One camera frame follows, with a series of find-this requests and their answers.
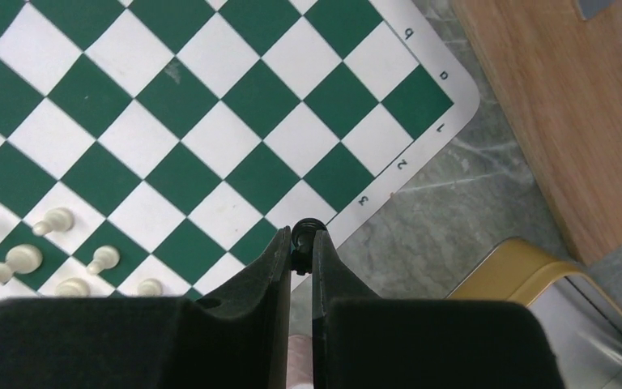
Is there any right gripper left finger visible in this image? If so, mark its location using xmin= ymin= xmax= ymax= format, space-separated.
xmin=0 ymin=228 xmax=291 ymax=388

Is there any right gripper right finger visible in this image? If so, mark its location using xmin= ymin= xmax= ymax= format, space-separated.
xmin=312 ymin=231 xmax=564 ymax=388

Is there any black rook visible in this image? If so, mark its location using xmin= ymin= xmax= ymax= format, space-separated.
xmin=291 ymin=218 xmax=327 ymax=276

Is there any white chess piece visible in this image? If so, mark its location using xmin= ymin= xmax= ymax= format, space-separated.
xmin=0 ymin=244 xmax=43 ymax=284
xmin=54 ymin=277 xmax=91 ymax=297

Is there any green white chess mat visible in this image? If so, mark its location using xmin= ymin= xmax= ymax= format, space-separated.
xmin=0 ymin=1 xmax=480 ymax=298

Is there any wooden board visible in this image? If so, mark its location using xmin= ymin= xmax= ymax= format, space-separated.
xmin=453 ymin=1 xmax=622 ymax=264

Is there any pink plastic tray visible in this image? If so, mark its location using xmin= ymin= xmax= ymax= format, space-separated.
xmin=286 ymin=335 xmax=313 ymax=389

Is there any white pawn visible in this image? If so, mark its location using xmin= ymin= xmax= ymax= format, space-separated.
xmin=136 ymin=278 xmax=164 ymax=297
xmin=86 ymin=245 xmax=121 ymax=276
xmin=32 ymin=207 xmax=75 ymax=237

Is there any yellow metal tin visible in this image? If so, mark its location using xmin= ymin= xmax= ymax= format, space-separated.
xmin=449 ymin=237 xmax=622 ymax=388

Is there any metal bracket with knob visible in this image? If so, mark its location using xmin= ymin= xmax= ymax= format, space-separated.
xmin=574 ymin=0 xmax=615 ymax=20

